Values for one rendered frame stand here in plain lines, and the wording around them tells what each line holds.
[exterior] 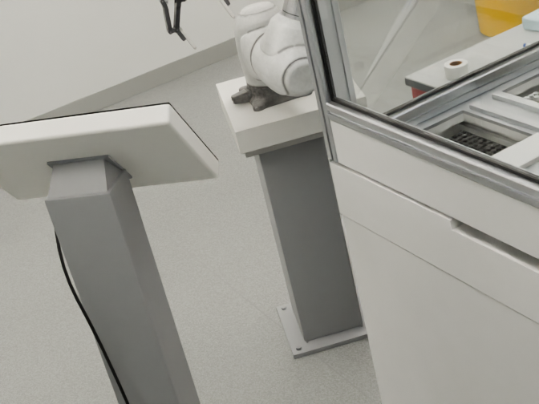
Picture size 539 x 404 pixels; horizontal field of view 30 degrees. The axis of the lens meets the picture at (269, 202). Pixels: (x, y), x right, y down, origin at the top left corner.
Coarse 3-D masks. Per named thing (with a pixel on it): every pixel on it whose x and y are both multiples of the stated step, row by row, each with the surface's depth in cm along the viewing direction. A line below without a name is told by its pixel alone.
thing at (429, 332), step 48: (384, 240) 220; (384, 288) 229; (432, 288) 210; (384, 336) 240; (432, 336) 219; (480, 336) 201; (528, 336) 186; (384, 384) 252; (432, 384) 228; (480, 384) 209; (528, 384) 193
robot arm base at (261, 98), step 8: (240, 88) 302; (248, 88) 294; (256, 88) 290; (264, 88) 289; (232, 96) 294; (240, 96) 293; (248, 96) 294; (256, 96) 292; (264, 96) 290; (272, 96) 290; (280, 96) 290; (288, 96) 290; (256, 104) 289; (264, 104) 289; (272, 104) 290
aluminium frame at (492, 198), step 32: (320, 64) 213; (320, 96) 218; (352, 128) 211; (384, 128) 199; (352, 160) 217; (384, 160) 205; (416, 160) 194; (448, 160) 185; (480, 160) 178; (416, 192) 199; (448, 192) 189; (480, 192) 180; (512, 192) 172; (480, 224) 184; (512, 224) 176
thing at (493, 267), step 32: (352, 192) 223; (384, 192) 210; (384, 224) 216; (416, 224) 204; (448, 224) 194; (448, 256) 198; (480, 256) 188; (512, 256) 181; (480, 288) 193; (512, 288) 184
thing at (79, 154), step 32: (0, 128) 216; (32, 128) 214; (64, 128) 212; (96, 128) 209; (128, 128) 207; (160, 128) 207; (0, 160) 223; (32, 160) 223; (64, 160) 222; (96, 160) 220; (128, 160) 223; (160, 160) 223; (192, 160) 222; (32, 192) 241; (64, 192) 221; (96, 192) 218
